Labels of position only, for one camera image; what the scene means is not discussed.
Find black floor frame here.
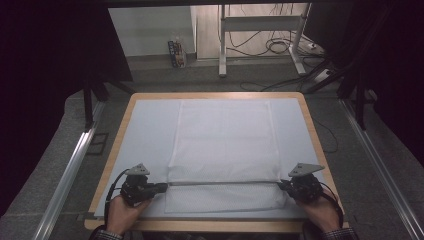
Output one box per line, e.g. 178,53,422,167
86,132,110,156

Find person's right hand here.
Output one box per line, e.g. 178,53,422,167
295,189,342,233

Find dark curtain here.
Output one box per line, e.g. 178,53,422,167
304,0,424,168
0,0,134,218

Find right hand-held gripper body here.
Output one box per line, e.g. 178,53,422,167
285,162,326,204

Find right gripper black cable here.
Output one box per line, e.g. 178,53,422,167
320,189,345,228

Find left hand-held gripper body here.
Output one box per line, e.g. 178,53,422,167
119,162,158,207

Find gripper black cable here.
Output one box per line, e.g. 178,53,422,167
320,189,345,228
103,167,132,228

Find white metal desk frame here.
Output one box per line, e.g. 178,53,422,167
217,3,313,78

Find person's left hand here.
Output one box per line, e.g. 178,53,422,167
105,194,152,236

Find black metal stand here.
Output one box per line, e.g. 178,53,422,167
82,77,137,132
303,59,368,132

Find aluminium rail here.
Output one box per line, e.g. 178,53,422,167
32,99,108,240
339,98,424,240

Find thin black floor cable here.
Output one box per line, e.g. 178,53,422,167
313,117,340,155

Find white power strip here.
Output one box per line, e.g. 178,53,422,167
313,67,333,84

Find tangled black floor cables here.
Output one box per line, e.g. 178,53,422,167
225,29,323,58

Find colourful packet box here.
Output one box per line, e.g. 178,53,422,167
167,39,187,69

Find white cloth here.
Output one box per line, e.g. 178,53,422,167
163,98,288,215

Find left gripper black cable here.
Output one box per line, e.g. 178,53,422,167
103,167,132,228

